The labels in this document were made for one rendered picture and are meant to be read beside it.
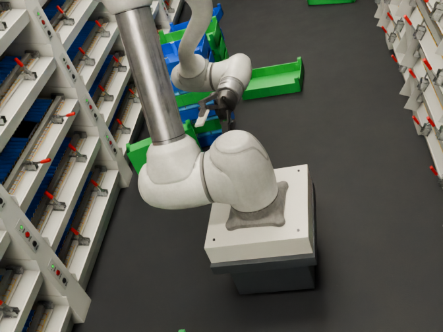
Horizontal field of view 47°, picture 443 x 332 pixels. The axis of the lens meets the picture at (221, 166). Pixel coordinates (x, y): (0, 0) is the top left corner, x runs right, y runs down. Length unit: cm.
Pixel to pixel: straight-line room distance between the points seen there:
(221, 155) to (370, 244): 64
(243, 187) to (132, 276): 71
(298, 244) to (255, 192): 19
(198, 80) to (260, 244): 65
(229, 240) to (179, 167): 27
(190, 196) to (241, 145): 21
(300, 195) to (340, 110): 84
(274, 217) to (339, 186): 52
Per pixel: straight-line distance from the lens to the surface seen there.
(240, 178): 139
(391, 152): 207
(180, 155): 143
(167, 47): 234
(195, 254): 190
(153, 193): 148
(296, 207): 153
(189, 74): 180
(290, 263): 152
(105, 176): 227
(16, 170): 178
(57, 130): 196
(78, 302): 190
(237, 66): 179
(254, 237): 149
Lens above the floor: 135
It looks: 37 degrees down
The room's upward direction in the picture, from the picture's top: 22 degrees counter-clockwise
